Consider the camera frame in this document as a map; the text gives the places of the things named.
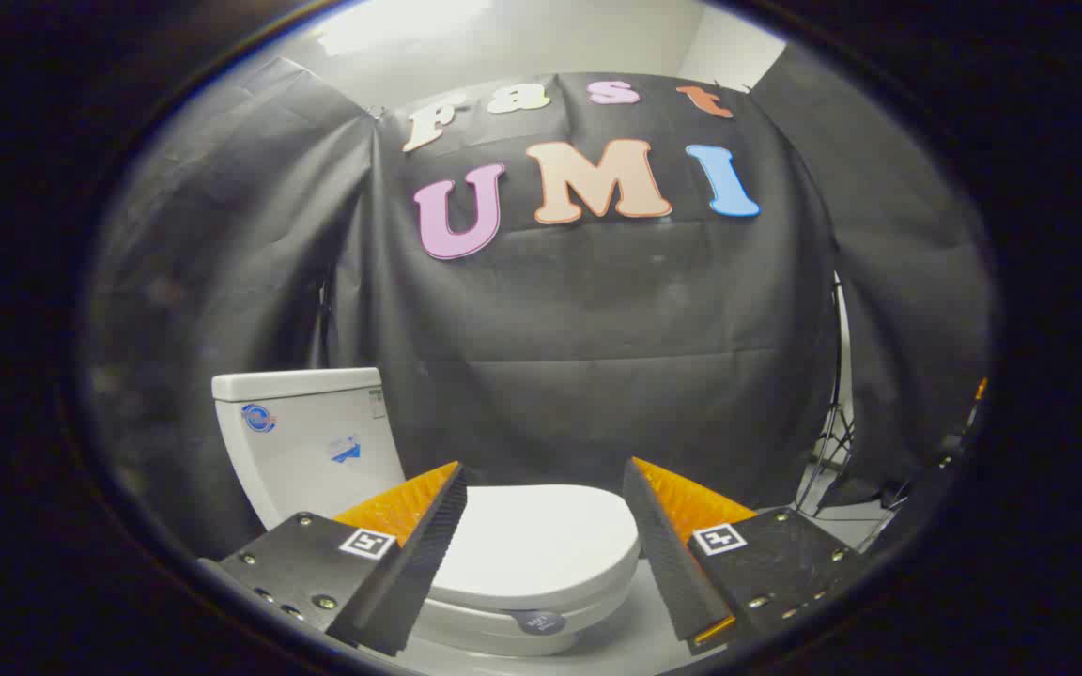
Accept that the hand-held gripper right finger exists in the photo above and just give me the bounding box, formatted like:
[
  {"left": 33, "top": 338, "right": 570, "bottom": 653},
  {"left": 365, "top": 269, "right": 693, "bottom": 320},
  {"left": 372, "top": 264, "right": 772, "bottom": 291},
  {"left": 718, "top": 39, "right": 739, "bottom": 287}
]
[{"left": 622, "top": 457, "right": 880, "bottom": 656}]

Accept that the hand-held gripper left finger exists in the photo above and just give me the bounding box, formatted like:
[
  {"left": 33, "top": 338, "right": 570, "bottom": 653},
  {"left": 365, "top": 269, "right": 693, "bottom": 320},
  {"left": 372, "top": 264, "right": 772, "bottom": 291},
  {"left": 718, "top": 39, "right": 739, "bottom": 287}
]
[{"left": 198, "top": 460, "right": 469, "bottom": 658}]

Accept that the white toilet lid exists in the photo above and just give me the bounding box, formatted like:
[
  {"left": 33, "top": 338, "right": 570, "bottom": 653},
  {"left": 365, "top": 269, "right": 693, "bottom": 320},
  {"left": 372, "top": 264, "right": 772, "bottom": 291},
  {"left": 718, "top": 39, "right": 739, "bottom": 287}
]
[{"left": 428, "top": 484, "right": 641, "bottom": 611}]

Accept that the white toilet seat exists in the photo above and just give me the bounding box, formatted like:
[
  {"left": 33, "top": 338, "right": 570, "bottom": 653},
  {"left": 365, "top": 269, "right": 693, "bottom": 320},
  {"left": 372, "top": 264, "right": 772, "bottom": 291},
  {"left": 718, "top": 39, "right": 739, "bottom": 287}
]
[{"left": 417, "top": 554, "right": 641, "bottom": 634}]

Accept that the black backdrop cloth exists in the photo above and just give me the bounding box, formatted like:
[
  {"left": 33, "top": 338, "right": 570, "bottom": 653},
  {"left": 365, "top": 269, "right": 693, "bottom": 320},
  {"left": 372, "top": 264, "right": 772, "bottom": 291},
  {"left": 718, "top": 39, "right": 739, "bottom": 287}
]
[{"left": 85, "top": 54, "right": 995, "bottom": 564}]

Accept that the black tripod stand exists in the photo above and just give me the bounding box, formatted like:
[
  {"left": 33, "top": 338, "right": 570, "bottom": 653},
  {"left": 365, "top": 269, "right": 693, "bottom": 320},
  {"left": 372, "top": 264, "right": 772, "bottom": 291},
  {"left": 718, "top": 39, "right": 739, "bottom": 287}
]
[{"left": 793, "top": 272, "right": 859, "bottom": 519}]

